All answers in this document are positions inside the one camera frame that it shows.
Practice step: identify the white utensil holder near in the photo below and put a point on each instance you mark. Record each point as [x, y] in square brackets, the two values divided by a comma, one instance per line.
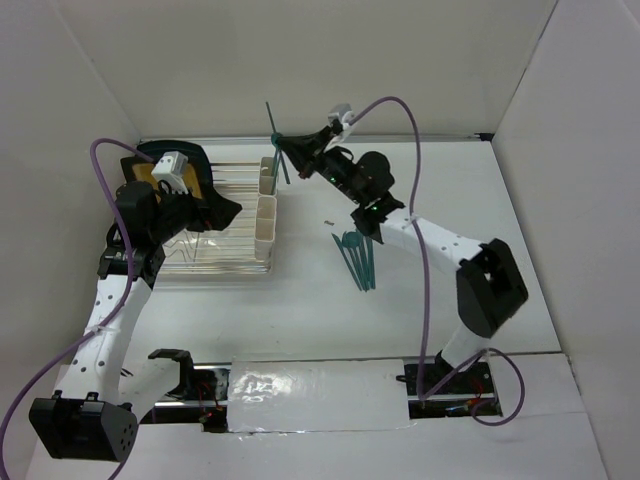
[265, 227]

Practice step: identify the clear dish rack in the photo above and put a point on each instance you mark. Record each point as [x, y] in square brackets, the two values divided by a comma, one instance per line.
[220, 240]

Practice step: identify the reflective tape sheet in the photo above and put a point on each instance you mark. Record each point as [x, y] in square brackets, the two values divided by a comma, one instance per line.
[316, 396]

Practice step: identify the white utensil holder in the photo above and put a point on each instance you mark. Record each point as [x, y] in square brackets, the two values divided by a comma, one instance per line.
[267, 177]
[265, 227]

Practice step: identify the teal spoon on table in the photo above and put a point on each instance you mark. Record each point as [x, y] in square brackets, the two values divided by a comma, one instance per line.
[349, 247]

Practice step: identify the dark teal plate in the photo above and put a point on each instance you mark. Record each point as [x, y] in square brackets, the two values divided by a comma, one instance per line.
[194, 153]

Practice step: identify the teal utensil pile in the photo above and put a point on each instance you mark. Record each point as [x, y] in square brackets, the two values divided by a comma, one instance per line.
[366, 249]

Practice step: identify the teal chopstick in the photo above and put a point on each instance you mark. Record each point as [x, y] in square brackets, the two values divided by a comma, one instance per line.
[280, 164]

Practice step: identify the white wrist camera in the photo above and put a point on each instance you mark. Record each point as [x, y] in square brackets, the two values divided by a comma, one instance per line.
[170, 168]
[339, 120]

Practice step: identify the white utensil holder far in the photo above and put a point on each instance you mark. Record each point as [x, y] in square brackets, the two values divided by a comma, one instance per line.
[267, 177]

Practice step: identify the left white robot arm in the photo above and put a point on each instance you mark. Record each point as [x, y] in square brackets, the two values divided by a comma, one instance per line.
[96, 408]

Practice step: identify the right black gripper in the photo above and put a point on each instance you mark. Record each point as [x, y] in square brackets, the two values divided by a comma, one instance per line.
[302, 149]

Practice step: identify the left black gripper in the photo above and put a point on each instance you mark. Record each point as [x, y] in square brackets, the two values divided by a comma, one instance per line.
[213, 212]

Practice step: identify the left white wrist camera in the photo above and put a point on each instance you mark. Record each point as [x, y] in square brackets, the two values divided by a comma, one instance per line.
[170, 168]

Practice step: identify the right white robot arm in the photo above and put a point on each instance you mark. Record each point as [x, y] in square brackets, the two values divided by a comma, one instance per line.
[489, 286]

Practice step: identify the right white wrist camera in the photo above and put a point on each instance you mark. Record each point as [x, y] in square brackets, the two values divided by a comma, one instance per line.
[339, 120]

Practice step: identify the teal spoon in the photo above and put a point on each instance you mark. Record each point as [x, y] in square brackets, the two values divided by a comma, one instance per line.
[274, 150]
[349, 247]

